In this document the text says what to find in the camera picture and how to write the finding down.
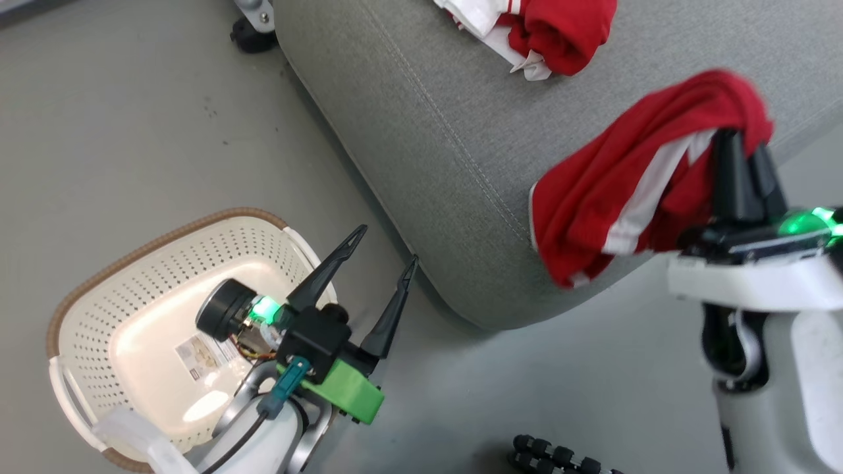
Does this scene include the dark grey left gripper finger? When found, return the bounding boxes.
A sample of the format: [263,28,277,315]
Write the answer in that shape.
[286,225,367,313]
[361,257,419,359]

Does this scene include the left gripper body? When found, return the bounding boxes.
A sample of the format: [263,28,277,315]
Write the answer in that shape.
[249,296,385,424]

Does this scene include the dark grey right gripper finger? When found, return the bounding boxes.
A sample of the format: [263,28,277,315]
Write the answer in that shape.
[713,128,765,224]
[751,144,789,219]

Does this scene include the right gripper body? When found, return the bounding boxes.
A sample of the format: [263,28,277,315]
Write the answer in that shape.
[666,207,843,310]

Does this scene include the red shorts with white stripe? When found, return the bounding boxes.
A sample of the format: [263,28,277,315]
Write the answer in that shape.
[529,69,775,289]

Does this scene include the red and white shirt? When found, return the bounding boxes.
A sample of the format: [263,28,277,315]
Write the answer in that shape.
[433,0,618,81]

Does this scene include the grey fabric sofa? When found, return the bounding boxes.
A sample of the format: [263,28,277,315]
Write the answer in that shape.
[273,0,843,330]

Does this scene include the paper label sticker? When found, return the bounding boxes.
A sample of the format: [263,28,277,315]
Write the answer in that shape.
[175,332,246,382]

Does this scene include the white perforated laundry basket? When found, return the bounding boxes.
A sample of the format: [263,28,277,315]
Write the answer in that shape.
[46,207,338,474]

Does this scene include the black segmented roller wheel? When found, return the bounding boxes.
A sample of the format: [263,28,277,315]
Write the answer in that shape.
[507,433,623,474]

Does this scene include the black caster wheel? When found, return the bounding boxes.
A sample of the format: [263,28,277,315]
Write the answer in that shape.
[229,16,279,55]

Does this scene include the teal cable connector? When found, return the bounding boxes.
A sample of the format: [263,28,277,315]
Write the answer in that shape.
[257,356,311,421]

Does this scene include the thin black cable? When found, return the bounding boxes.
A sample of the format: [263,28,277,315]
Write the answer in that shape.
[201,408,277,474]

